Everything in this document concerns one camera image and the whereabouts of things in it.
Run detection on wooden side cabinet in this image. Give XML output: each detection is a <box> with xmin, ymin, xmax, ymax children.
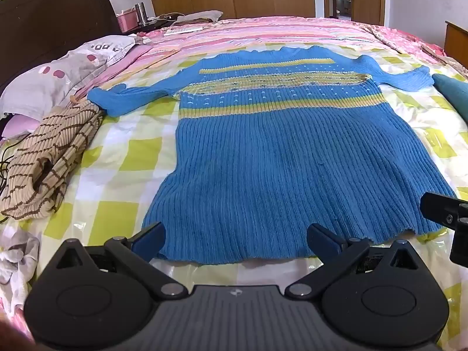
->
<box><xmin>444</xmin><ymin>21</ymin><xmax>468</xmax><ymax>68</ymax></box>

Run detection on white floral cloth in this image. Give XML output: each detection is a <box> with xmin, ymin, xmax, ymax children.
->
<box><xmin>1</xmin><ymin>225</ymin><xmax>40</xmax><ymax>318</ymax></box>

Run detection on pink storage box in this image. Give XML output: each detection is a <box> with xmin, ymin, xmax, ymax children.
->
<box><xmin>117</xmin><ymin>10</ymin><xmax>139</xmax><ymax>32</ymax></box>

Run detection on pink floral quilt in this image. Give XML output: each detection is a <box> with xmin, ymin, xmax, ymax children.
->
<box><xmin>360</xmin><ymin>24</ymin><xmax>467</xmax><ymax>79</ymax></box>

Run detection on white pillow pink dots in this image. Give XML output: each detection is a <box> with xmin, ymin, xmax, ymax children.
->
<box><xmin>1</xmin><ymin>35</ymin><xmax>144</xmax><ymax>121</ymax></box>

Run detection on grey folded cloth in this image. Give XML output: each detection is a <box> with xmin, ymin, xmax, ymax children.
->
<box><xmin>173</xmin><ymin>10</ymin><xmax>223</xmax><ymax>25</ymax></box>

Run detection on dark wooden headboard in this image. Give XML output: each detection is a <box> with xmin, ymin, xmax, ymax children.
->
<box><xmin>0</xmin><ymin>0</ymin><xmax>121</xmax><ymax>90</ymax></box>

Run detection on beige brown striped sweater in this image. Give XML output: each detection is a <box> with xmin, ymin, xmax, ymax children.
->
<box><xmin>1</xmin><ymin>100</ymin><xmax>104</xmax><ymax>221</ymax></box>

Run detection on blue knit striped sweater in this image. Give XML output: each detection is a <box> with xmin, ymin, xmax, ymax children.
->
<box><xmin>88</xmin><ymin>46</ymin><xmax>453</xmax><ymax>265</ymax></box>

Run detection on pink striped blanket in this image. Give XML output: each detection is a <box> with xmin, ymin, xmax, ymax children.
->
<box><xmin>70</xmin><ymin>17</ymin><xmax>399</xmax><ymax>102</ymax></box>

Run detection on metal thermos bottle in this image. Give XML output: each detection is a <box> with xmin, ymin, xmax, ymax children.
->
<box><xmin>134</xmin><ymin>2</ymin><xmax>148</xmax><ymax>26</ymax></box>

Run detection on white flat box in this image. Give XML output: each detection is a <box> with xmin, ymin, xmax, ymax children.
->
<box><xmin>164</xmin><ymin>25</ymin><xmax>204</xmax><ymax>37</ymax></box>

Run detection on teal folded garment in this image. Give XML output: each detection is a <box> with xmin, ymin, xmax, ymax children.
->
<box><xmin>432</xmin><ymin>74</ymin><xmax>468</xmax><ymax>122</ymax></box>

